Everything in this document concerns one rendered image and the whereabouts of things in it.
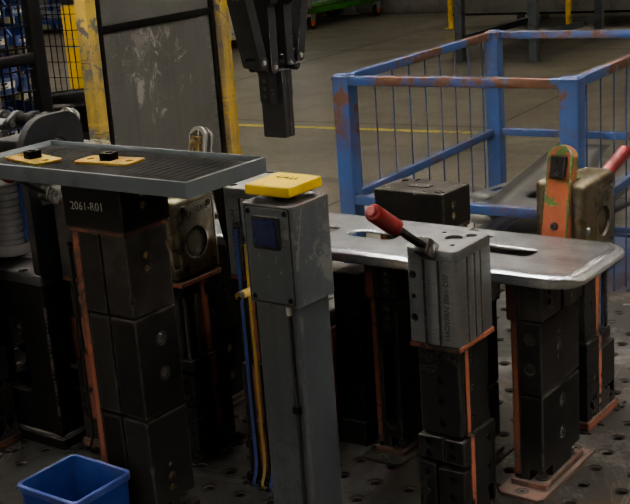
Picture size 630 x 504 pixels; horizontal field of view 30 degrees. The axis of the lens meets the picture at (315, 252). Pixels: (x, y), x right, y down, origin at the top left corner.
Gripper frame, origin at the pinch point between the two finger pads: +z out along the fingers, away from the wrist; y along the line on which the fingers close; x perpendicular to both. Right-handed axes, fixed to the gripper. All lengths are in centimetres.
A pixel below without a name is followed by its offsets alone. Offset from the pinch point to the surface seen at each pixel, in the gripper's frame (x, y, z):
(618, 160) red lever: -11, 63, 18
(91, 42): 272, 223, 23
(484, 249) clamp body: -12.8, 20.0, 19.8
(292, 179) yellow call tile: -0.7, 0.7, 8.3
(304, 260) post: -3.2, -1.4, 16.4
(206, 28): 284, 304, 27
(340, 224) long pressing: 19.6, 36.4, 24.3
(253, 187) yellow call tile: 2.0, -2.6, 8.6
